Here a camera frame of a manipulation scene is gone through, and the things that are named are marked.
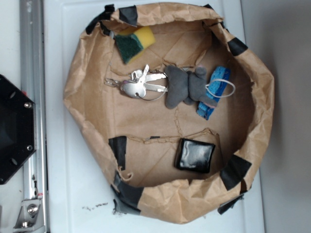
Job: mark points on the black box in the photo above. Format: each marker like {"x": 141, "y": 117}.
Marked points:
{"x": 194, "y": 155}

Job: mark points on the silver key bunch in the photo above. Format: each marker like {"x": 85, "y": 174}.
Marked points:
{"x": 139, "y": 84}

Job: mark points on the white tray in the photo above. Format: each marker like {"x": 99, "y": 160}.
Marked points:
{"x": 80, "y": 198}

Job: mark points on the blue sponge with white loop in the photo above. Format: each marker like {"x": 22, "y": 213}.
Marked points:
{"x": 214, "y": 90}

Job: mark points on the brown paper bag bin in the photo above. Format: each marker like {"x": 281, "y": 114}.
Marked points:
{"x": 135, "y": 141}

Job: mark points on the black hexagonal mount plate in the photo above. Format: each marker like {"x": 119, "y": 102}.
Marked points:
{"x": 17, "y": 129}

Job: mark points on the yellow green sponge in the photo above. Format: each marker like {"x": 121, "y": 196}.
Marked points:
{"x": 133, "y": 41}

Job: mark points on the aluminium rail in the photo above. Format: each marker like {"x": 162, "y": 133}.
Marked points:
{"x": 34, "y": 213}

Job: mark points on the grey plush elephant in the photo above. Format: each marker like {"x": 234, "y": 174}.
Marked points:
{"x": 187, "y": 86}

